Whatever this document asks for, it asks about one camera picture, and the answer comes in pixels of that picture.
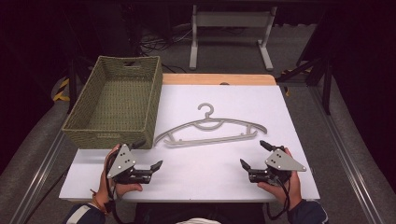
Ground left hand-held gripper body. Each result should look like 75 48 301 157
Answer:
106 144 155 185

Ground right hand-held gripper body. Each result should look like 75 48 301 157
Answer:
247 147 307 187

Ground grey plastic clothes hanger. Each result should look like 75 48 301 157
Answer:
153 103 268 148

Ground person's left hand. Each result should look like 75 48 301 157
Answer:
94 143 144 209

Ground person's right hand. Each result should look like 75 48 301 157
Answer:
257 147 303 211

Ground white foam board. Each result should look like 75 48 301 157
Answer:
59 84 321 203

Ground green woven basket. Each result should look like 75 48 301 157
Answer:
62 55 163 150

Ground person's dark lap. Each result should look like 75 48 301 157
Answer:
134 202 269 224

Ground black metal stand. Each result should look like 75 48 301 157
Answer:
276 55 332 116

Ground yellow black striped tape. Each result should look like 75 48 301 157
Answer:
52 77 71 103

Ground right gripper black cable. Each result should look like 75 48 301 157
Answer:
266 174 292 221

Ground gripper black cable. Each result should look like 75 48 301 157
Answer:
104 148 125 224
266 174 292 221

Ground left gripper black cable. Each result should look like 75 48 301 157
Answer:
104 148 125 224

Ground black floor cables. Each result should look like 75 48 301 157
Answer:
138 27 194 74

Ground white metal table frame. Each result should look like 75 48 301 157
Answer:
189 4 278 72

